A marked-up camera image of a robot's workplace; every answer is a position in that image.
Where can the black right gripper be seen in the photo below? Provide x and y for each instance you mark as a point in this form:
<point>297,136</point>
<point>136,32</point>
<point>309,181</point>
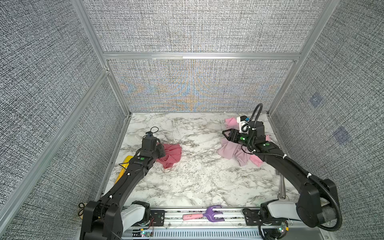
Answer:
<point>231,132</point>

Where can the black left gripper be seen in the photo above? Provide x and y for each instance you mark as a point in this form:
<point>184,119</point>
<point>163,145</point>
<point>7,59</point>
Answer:
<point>161,147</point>

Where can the dark rose cloth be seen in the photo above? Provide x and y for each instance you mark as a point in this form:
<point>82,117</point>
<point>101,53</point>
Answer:
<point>173,154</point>

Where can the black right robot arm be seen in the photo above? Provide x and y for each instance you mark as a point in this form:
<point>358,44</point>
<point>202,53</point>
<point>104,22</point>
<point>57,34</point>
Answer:
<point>318,204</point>

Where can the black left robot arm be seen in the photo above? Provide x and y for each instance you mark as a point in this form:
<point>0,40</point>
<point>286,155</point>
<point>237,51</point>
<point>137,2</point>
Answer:
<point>102,219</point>

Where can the bright pink cloth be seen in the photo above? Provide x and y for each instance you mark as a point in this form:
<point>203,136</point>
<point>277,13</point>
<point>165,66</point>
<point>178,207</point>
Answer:
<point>231,123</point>

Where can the pale mauve pink cloth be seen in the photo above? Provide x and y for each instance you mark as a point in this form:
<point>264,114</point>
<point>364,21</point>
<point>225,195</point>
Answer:
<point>233,151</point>

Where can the yellow work glove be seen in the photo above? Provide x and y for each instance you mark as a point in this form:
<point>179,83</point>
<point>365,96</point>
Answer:
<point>124,166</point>

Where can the purple pink toy fork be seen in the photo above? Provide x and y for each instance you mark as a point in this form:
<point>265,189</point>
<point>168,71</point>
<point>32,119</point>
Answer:
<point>209,214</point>

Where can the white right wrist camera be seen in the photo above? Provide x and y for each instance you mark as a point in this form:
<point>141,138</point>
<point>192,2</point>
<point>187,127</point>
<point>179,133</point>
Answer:
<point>243,122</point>

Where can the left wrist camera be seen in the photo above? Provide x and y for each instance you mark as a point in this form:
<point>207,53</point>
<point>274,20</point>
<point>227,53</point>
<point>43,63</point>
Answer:
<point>152,131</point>

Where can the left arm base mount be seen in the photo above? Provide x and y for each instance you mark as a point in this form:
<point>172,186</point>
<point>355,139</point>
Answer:
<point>150,217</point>

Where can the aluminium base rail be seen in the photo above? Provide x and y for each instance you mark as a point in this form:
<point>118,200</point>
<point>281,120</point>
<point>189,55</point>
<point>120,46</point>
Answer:
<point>169,225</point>

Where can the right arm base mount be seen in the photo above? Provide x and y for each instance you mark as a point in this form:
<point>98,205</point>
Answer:
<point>270,228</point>

